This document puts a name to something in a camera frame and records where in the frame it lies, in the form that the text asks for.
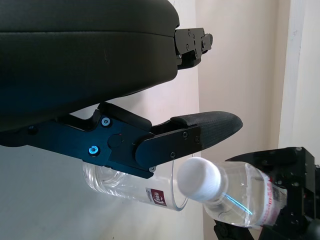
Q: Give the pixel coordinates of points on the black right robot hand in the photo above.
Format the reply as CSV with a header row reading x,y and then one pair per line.
x,y
297,175

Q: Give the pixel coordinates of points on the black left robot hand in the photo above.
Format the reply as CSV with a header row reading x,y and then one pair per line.
x,y
75,62

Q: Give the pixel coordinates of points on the clear glass cup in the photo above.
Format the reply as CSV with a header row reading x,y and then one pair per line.
x,y
130,187

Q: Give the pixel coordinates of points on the clear plastic water bottle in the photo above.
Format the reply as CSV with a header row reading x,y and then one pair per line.
x,y
200,177

